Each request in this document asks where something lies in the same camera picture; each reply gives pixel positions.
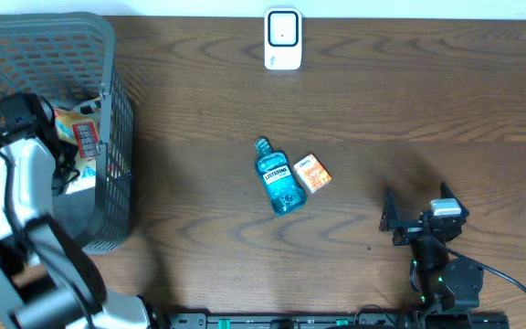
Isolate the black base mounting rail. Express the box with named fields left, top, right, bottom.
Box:
left=165, top=312, right=510, bottom=329

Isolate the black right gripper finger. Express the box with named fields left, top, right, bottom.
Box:
left=379, top=187, right=399, bottom=232
left=440, top=181, right=469, bottom=218

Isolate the white barcode scanner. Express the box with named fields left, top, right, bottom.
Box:
left=264, top=7, right=303, bottom=70

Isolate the blue Listerine mouthwash bottle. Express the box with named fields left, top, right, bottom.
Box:
left=255, top=138, right=307, bottom=216

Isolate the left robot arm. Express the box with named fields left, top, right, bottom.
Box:
left=0, top=92, right=160, bottom=329

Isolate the orange white snack bag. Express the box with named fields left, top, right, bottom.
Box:
left=54, top=97, right=101, bottom=195

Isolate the grey plastic mesh basket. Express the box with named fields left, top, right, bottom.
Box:
left=0, top=12, right=133, bottom=254

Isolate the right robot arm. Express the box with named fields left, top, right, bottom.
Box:
left=379, top=183, right=484, bottom=328

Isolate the orange Kleenex tissue pack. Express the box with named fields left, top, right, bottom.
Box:
left=294, top=154, right=331, bottom=194

